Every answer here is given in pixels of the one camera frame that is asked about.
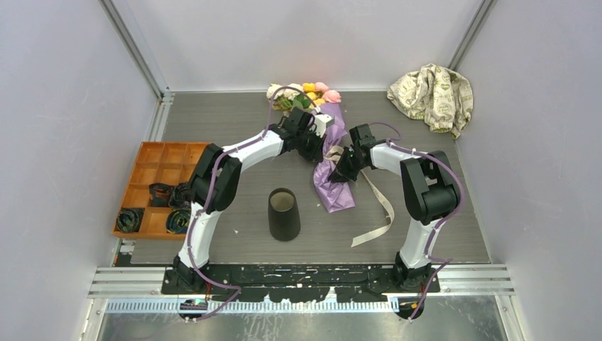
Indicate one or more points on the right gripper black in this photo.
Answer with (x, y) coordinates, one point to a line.
(342, 174)

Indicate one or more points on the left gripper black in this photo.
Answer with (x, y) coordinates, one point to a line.
(316, 153)

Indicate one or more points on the cream ribbon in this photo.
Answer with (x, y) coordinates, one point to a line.
(375, 208)

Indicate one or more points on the purple flower bouquet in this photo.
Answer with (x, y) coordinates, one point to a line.
(319, 99)

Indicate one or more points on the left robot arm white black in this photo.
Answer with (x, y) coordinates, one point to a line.
(215, 181)

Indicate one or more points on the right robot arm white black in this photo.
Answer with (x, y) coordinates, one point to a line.
(432, 194)

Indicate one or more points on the dark cylindrical vase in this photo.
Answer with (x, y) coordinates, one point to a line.
(283, 215)

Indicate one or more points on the patterned cream cloth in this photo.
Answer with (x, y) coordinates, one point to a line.
(442, 98)

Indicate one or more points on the rolled dark fabric upper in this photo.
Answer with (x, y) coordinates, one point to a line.
(180, 196)

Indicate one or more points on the rolled dark fabric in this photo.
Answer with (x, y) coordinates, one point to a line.
(178, 221)
(159, 194)
(180, 196)
(129, 219)

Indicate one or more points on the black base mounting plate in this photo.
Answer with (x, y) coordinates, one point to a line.
(301, 283)

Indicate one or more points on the rolled dark fabric lower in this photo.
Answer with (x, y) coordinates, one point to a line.
(178, 221)

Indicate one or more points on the rolled dark fabric middle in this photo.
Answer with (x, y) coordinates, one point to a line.
(159, 194)

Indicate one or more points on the rolled dark fabric left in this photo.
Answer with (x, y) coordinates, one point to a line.
(129, 219)

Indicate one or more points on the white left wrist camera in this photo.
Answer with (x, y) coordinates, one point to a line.
(322, 122)

